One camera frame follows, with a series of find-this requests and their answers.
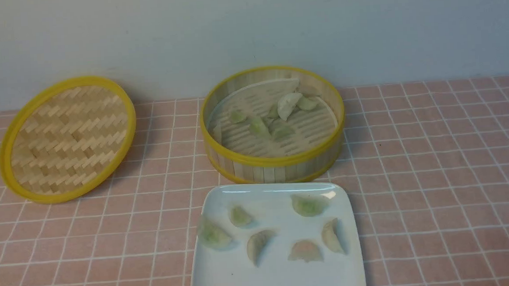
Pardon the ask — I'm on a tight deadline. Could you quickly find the small green dumpling on plate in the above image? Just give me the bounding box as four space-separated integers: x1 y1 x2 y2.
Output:
229 205 254 228

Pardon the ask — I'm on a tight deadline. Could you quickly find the green dumpling plate top right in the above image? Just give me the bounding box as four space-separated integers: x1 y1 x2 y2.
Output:
291 195 329 218

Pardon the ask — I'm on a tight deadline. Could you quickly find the green dumpling plate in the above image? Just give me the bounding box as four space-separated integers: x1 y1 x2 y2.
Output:
291 195 329 218
197 216 233 250

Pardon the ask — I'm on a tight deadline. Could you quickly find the beige dumpling plate centre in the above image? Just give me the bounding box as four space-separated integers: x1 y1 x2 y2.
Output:
246 229 277 267

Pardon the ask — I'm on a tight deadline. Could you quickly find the beige dumpling plate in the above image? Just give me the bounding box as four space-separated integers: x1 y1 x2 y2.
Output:
246 229 277 267
321 218 346 255

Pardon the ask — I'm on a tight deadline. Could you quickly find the green dumpling plate far left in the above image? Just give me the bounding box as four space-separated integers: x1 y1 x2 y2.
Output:
197 216 233 250

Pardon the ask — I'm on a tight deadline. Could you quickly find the beige dumpling plate right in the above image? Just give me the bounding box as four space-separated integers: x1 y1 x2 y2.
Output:
321 218 346 255

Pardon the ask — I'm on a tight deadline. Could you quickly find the pink dumpling on plate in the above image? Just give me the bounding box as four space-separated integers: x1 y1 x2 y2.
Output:
288 239 324 263

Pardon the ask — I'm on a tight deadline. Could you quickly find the white square plate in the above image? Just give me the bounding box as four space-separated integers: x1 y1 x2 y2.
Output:
191 182 367 286

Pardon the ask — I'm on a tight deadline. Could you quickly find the green dumpling steamer centre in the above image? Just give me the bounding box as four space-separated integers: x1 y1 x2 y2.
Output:
249 116 271 139

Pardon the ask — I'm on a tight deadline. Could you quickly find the yellow rimmed bamboo steamer basket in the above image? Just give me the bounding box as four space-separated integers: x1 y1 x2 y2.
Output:
199 66 345 184

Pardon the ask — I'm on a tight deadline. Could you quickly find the small green dumpling steamer left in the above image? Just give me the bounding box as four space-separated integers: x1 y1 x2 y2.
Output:
228 109 247 124

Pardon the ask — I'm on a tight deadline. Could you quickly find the large white dumpling in steamer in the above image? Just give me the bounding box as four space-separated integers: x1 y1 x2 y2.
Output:
277 92 303 122

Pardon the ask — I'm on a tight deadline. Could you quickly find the pale green dumpling steamer right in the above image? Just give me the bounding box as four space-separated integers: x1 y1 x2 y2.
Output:
296 96 319 112

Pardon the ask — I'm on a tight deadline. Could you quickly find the yellow rimmed bamboo steamer lid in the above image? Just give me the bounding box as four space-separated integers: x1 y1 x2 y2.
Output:
0 75 136 204

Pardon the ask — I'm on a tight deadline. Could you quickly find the pink checkered tablecloth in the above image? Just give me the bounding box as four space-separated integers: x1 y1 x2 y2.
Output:
0 76 509 286

